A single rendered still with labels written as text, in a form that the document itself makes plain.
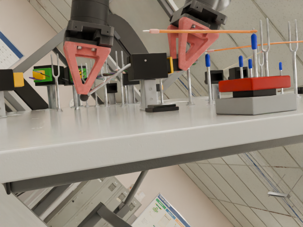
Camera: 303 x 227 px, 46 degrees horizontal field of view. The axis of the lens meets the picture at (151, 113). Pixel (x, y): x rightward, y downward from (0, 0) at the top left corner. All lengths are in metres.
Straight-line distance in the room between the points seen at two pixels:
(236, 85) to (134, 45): 1.36
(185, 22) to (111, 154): 0.38
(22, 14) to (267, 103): 8.31
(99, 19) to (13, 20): 7.97
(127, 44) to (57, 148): 1.47
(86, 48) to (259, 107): 0.30
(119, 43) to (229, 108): 1.34
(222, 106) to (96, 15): 0.27
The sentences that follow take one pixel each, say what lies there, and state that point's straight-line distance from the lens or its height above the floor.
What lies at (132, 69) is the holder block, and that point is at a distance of 0.57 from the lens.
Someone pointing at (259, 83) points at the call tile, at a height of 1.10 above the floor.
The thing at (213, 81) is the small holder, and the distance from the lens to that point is 0.87.
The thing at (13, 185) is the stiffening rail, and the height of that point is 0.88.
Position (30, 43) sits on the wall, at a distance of 8.37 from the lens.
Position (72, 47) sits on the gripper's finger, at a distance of 0.54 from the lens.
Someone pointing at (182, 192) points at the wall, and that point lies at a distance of 8.89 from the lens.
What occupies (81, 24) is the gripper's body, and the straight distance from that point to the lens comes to 0.53.
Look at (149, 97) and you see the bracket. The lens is 0.58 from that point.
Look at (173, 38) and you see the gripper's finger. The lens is 0.63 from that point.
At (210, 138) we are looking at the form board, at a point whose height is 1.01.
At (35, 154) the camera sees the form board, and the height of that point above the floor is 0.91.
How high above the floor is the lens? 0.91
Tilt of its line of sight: 19 degrees up
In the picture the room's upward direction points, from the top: 45 degrees clockwise
